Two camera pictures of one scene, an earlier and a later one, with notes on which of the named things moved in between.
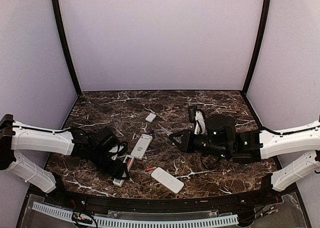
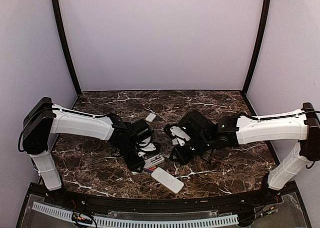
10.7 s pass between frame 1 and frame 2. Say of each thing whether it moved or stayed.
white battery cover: stayed
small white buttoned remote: moved
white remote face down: stayed
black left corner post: stayed
